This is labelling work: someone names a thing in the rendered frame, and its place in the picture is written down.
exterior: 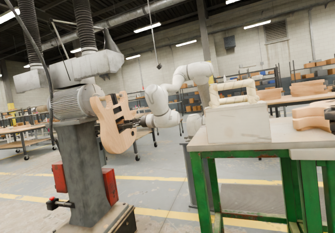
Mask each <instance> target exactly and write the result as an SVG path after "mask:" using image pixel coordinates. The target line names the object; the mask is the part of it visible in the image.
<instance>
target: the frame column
mask: <svg viewBox="0 0 335 233"><path fill-rule="evenodd" d="M94 125H95V121H91V122H86V123H82V124H76V125H67V126H58V127H53V128H54V130H55V131H56V132H57V136H58V142H59V147H60V153H61V158H62V163H63V169H64V174H65V180H66V185H67V190H68V196H69V201H70V202H72V203H74V204H75V208H71V217H70V220H69V224H70V225H76V226H82V227H88V228H91V227H93V226H94V225H95V224H96V223H97V222H98V221H99V220H100V219H101V218H102V217H103V216H104V215H105V214H106V213H107V212H108V211H109V210H110V209H111V208H112V207H111V206H110V203H109V202H108V199H107V196H106V191H105V185H104V179H103V173H102V167H101V162H100V156H99V150H98V144H97V138H96V133H95V127H94Z"/></svg>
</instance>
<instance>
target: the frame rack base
mask: <svg viewBox="0 0 335 233"><path fill-rule="evenodd" d="M204 117H205V125H206V132H207V139H208V144H221V143H252V142H272V139H271V130H270V122H269V113H268V104H267V102H265V101H263V100H261V101H258V102H257V103H256V104H249V102H244V103H235V104H226V105H220V106H218V108H205V109H204Z"/></svg>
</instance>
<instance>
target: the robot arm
mask: <svg viewBox="0 0 335 233"><path fill-rule="evenodd" d="M213 72H214V70H213V65H212V64H211V63H210V62H206V61H201V62H195V63H191V64H188V65H182V66H179V67H178V68H177V69H176V70H175V72H174V74H173V79H172V84H161V85H160V86H158V85H156V84H151V85H149V86H147V88H146V89H145V99H146V102H147V104H148V106H149V108H150V110H151V111H152V113H153V114H149V115H147V116H142V117H141V118H133V119H131V120H124V124H123V123H122V124H117V126H118V128H122V129H127V128H136V127H137V126H142V127H148V128H157V127H159V128H169V127H174V126H177V125H179V123H180V115H179V112H177V111H172V110H171V109H170V108H169V107H168V92H169V93H176V92H177V91H178V90H179V89H180V88H181V86H182V84H183V83H184V82H185V81H189V80H193V81H194V83H195V84H197V88H198V92H199V95H200V99H201V103H202V106H203V109H205V108H206V107H209V102H210V94H209V83H208V81H209V77H211V76H212V75H213ZM203 124H205V117H204V116H203V117H200V115H198V114H191V115H189V116H188V117H187V120H186V128H187V133H188V136H185V137H184V139H186V140H185V141H186V142H190V141H191V140H192V138H193V137H194V136H195V134H196V133H197V131H198V130H199V129H200V127H201V126H202V125H203Z"/></svg>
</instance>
